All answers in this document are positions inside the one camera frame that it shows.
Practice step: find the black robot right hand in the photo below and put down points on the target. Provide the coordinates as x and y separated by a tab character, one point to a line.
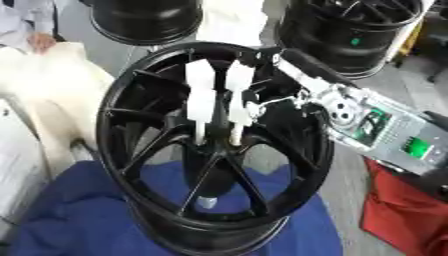
303	78

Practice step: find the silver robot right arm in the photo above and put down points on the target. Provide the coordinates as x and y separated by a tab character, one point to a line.
396	133

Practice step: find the black wheel rim green sticker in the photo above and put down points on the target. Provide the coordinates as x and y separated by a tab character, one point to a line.
344	36

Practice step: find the black spoked wheel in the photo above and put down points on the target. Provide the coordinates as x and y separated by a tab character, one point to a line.
151	200

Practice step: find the cream white cloth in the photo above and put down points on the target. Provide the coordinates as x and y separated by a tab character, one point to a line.
52	86

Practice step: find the person's hand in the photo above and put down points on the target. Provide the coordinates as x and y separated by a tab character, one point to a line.
41	41

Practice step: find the person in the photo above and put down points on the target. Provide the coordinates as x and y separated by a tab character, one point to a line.
23	16

